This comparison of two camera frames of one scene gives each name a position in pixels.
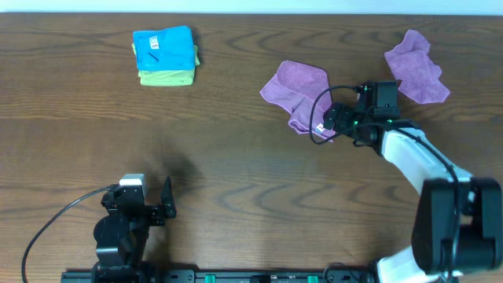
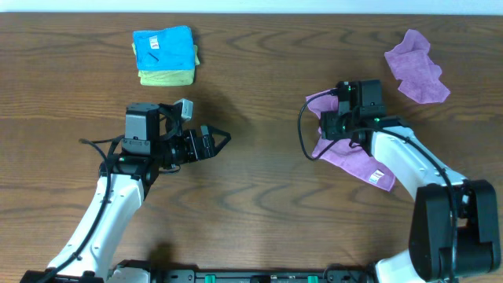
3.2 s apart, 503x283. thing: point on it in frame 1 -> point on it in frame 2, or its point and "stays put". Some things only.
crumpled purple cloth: [410, 63] stays put
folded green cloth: [168, 77] stays put
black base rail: [255, 275] stays put
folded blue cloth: [170, 49] stays put
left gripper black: [148, 212] -> [203, 145]
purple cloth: [296, 87] -> [339, 153]
